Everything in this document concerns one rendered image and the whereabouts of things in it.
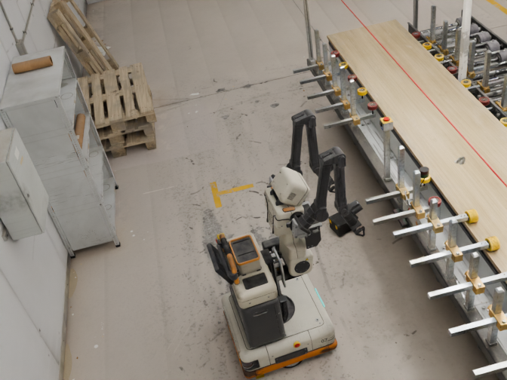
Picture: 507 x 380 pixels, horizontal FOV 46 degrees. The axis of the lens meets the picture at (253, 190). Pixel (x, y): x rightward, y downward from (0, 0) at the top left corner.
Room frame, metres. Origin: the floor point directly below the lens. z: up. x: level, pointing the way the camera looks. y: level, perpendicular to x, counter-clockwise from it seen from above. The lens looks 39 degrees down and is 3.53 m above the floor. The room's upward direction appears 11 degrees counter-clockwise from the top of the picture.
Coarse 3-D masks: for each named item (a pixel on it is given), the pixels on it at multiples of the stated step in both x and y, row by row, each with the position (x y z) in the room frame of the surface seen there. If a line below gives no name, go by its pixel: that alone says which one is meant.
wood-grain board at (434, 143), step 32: (352, 32) 5.41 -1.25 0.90; (384, 32) 5.28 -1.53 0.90; (352, 64) 4.79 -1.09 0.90; (384, 64) 4.68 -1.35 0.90; (416, 64) 4.57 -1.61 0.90; (384, 96) 4.16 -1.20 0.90; (416, 96) 4.07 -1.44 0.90; (448, 96) 3.98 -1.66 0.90; (416, 128) 3.63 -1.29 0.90; (448, 128) 3.55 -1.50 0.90; (480, 128) 3.48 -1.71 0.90; (416, 160) 3.29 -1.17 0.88; (448, 160) 3.19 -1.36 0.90; (480, 160) 3.13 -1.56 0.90; (448, 192) 2.87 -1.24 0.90; (480, 192) 2.81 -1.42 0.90; (480, 224) 2.54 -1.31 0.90
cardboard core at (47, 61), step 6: (30, 60) 4.52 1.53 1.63; (36, 60) 4.51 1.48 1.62; (42, 60) 4.51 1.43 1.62; (48, 60) 4.51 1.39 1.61; (12, 66) 4.49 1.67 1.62; (18, 66) 4.49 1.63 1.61; (24, 66) 4.49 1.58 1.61; (30, 66) 4.49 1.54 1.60; (36, 66) 4.49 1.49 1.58; (42, 66) 4.50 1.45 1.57; (18, 72) 4.49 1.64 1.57
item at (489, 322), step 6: (492, 318) 1.82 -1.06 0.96; (468, 324) 1.81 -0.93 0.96; (474, 324) 1.80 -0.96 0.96; (480, 324) 1.80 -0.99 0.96; (486, 324) 1.79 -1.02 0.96; (492, 324) 1.79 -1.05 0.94; (450, 330) 1.79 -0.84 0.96; (456, 330) 1.79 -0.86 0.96; (462, 330) 1.78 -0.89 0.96; (468, 330) 1.78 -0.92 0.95; (474, 330) 1.79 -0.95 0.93; (450, 336) 1.78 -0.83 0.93
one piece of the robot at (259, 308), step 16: (224, 240) 2.73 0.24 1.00; (272, 256) 2.71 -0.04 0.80; (256, 272) 2.59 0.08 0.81; (272, 272) 2.66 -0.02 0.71; (240, 288) 2.48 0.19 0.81; (256, 288) 2.46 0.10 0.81; (272, 288) 2.45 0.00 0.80; (240, 304) 2.42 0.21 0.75; (256, 304) 2.42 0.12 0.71; (272, 304) 2.44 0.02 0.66; (256, 320) 2.42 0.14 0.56; (272, 320) 2.44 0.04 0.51; (256, 336) 2.42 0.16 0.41; (272, 336) 2.43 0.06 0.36
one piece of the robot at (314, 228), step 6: (306, 204) 2.86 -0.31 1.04; (318, 222) 2.68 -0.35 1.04; (312, 228) 2.64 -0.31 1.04; (318, 228) 2.64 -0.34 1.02; (312, 234) 2.63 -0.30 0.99; (318, 234) 2.64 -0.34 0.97; (306, 240) 2.63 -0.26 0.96; (312, 240) 2.63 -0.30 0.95; (318, 240) 2.64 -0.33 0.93; (306, 246) 2.63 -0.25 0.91; (312, 246) 2.63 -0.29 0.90
